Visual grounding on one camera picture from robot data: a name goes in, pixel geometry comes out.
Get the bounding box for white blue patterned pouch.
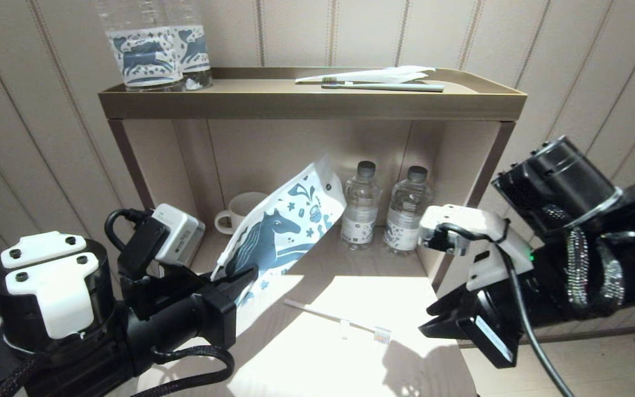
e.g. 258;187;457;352
210;153;347;308

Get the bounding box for pale toothbrush grey bristles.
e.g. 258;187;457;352
283;298;393;346

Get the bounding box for white ribbed mug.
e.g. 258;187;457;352
214;191;270;236

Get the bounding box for small grey-cap water bottle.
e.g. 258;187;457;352
382;165;434;255
341;161;381;251

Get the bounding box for brown open shelf unit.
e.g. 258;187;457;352
97;66;528;287

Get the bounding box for grey-green toothbrush dark bristles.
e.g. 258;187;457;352
320;77;445;93

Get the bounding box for large deer-label water bottle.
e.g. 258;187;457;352
163;0;213;92
94;0;186;93

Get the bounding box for white paper wrapper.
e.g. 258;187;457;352
294;65;435;85

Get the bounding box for right camera black cable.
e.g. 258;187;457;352
436;221;574;397

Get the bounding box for camera black cable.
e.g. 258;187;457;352
436;221;574;397
104;208;153;260

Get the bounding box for black braided cable sleeve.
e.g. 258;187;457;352
0;353;42;397
130;345;235;397

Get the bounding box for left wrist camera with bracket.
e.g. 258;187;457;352
118;203;206;282

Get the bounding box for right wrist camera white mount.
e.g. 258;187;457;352
418;204;534;293

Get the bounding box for right arm braided cable sleeve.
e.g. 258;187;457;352
543;203;627;320

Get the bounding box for left camera black cable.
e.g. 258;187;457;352
104;208;153;260

